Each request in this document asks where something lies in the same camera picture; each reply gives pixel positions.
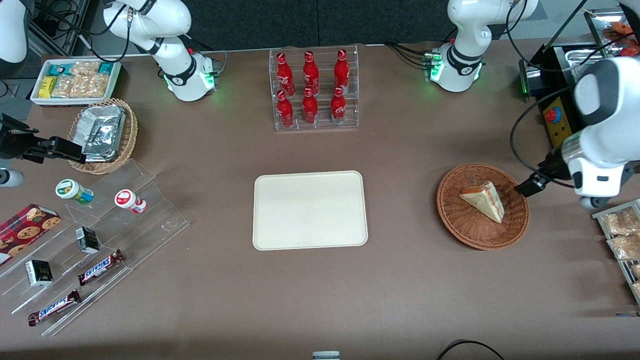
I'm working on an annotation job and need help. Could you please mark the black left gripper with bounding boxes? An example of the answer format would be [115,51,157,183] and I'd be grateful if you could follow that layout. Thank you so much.
[514,149,572,197]

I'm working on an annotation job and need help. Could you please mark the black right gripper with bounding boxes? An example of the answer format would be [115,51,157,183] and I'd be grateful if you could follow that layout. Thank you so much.
[0,114,87,164]

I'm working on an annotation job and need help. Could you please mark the triangular sandwich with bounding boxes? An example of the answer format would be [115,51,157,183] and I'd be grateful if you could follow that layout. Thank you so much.
[459,181,506,224]

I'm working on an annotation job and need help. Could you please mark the white rectangular snack tray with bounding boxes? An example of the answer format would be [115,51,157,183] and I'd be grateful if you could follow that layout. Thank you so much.
[30,59,122,107]

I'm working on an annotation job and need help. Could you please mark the light wicker basket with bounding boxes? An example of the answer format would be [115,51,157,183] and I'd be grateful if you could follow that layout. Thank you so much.
[67,98,139,175]

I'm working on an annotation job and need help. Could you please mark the brown wicker basket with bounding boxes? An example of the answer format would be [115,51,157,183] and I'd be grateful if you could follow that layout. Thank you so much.
[436,163,530,251]

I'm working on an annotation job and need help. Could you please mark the tray of wrapped snacks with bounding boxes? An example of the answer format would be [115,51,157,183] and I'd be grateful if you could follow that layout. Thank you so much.
[592,199,640,306]

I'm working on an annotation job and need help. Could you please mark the cream plastic tray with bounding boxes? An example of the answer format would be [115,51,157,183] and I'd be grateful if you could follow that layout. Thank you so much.
[252,170,369,251]

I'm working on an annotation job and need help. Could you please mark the silver foil packet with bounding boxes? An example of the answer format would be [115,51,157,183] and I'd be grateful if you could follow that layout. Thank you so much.
[80,104,127,157]
[84,150,120,164]

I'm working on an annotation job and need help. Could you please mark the green lid white cup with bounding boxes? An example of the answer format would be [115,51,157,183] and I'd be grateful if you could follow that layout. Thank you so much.
[55,178,95,206]

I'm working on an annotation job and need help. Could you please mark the clear bag of nuts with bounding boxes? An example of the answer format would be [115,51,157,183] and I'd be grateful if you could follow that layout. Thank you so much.
[51,76,82,99]
[79,74,111,98]
[71,61,101,77]

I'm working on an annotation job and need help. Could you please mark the red lid white cup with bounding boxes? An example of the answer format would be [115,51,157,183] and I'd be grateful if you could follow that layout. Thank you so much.
[114,189,147,215]

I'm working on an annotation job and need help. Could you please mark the red tartan cookie box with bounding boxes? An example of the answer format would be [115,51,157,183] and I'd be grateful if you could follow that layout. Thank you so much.
[0,203,62,267]

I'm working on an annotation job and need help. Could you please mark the small black carton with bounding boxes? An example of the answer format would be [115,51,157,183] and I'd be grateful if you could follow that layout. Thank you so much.
[25,259,54,287]
[75,226,101,255]

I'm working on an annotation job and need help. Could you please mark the clear bag of crackers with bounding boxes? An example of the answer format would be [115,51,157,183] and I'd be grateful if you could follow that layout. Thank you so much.
[607,235,640,261]
[602,207,640,237]

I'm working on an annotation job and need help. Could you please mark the clear acrylic stepped display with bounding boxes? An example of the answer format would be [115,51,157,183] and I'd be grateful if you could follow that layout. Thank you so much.
[0,159,191,337]

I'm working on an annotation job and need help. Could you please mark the black food warmer cabinet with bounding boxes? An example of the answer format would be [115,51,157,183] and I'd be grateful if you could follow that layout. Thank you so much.
[519,9,640,151]

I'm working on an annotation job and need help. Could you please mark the brown Snickers bar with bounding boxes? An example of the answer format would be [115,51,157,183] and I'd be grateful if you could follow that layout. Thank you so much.
[27,289,82,327]
[77,249,126,287]

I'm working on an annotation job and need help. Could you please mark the steel warmer pan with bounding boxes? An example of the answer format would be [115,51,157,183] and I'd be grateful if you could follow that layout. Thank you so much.
[564,48,608,81]

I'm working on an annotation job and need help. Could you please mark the red cola bottle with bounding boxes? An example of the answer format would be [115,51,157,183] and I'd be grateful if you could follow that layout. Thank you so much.
[276,52,296,97]
[333,48,351,94]
[302,51,321,96]
[276,90,295,129]
[302,87,319,125]
[330,86,347,125]

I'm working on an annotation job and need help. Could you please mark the clear acrylic bottle rack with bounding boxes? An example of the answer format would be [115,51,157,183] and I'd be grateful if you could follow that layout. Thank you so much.
[269,44,360,132]

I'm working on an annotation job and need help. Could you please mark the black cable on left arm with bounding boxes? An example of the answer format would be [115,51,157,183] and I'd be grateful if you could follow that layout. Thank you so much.
[509,84,577,189]

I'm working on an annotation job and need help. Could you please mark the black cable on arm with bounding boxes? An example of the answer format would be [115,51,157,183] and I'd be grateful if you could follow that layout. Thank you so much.
[31,0,133,63]
[509,84,577,189]

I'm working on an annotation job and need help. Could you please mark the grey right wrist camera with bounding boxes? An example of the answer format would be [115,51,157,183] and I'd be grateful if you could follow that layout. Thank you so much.
[0,169,25,188]

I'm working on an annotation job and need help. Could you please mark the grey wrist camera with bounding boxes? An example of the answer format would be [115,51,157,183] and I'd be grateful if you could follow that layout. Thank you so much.
[579,196,614,211]
[0,169,25,188]

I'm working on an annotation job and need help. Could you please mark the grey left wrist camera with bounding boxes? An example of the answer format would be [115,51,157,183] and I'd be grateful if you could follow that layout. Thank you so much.
[579,196,614,211]

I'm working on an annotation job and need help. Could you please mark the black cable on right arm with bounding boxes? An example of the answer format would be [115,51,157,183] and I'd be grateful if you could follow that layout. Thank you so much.
[31,0,133,63]

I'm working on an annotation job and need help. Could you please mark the black floor cable loop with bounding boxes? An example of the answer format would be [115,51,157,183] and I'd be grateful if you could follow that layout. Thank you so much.
[436,339,505,360]

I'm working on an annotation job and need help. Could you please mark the black cables at left base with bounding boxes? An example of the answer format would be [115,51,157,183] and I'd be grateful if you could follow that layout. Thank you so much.
[384,42,434,68]

